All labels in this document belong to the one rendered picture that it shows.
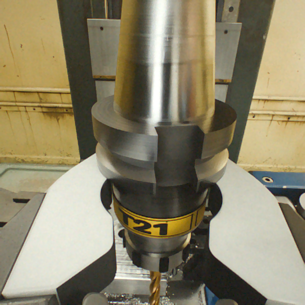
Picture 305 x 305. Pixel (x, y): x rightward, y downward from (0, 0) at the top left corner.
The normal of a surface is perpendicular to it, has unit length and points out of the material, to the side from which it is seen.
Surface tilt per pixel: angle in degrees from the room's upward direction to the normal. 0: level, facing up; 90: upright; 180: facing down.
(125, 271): 0
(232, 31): 90
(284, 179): 0
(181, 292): 0
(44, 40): 90
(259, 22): 90
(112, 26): 91
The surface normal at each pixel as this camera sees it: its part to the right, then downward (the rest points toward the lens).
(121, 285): -0.04, 0.48
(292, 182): 0.03, -0.88
